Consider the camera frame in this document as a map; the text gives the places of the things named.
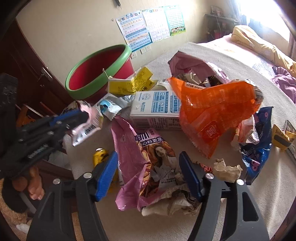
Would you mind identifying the white blue small wrapper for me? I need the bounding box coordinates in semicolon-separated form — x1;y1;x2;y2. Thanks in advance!
94;93;135;121

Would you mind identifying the red bin with green rim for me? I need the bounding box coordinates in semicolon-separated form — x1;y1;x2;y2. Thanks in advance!
65;44;134;104

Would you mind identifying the white blue milk carton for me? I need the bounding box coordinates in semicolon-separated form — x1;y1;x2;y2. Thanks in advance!
129;90;181;130

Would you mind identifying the purple blanket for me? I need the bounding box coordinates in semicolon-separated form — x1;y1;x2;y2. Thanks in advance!
271;66;296;104

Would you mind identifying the dark wooden door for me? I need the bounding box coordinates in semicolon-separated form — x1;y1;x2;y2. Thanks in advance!
1;20;73;115

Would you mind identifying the white learning chart poster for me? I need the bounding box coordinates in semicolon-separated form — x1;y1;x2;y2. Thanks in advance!
142;8;170;43

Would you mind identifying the crumpled beige tissue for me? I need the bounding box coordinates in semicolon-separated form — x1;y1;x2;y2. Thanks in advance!
212;159;243;183

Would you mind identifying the pink white barcode wrapper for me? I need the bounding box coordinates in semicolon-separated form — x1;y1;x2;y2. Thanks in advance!
70;100;103;147

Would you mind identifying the orange snack bag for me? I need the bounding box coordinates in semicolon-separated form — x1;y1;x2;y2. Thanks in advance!
168;77;263;159

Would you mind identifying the patterned bed sheet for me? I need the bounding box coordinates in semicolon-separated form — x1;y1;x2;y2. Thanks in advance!
199;34;275;79

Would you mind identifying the purple pink snack bag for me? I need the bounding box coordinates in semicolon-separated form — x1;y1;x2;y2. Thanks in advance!
168;51;230;88

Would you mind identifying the yellow quilt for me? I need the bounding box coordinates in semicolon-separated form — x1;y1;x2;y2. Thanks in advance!
231;25;295;77

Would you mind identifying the green number chart poster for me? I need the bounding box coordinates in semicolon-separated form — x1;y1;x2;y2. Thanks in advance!
165;6;186;36

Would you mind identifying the dark side table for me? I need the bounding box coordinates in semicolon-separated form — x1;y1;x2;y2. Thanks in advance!
205;6;239;42

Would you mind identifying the yellow drink can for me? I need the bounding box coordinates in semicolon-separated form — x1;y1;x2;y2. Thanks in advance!
93;148;109;167

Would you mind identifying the left human hand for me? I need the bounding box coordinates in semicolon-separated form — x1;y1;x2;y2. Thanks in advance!
12;166;45;200

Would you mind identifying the dark blue snack bag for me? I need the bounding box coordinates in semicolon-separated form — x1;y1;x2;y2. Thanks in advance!
241;106;273;185

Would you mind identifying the yellow black small packet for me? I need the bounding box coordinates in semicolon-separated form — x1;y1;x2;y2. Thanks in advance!
272;124;295;151

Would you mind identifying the blue learning chart poster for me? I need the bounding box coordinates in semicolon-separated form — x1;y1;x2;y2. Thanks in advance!
115;11;152;52

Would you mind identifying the white towel mat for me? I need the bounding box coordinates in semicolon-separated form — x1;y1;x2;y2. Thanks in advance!
64;43;295;240

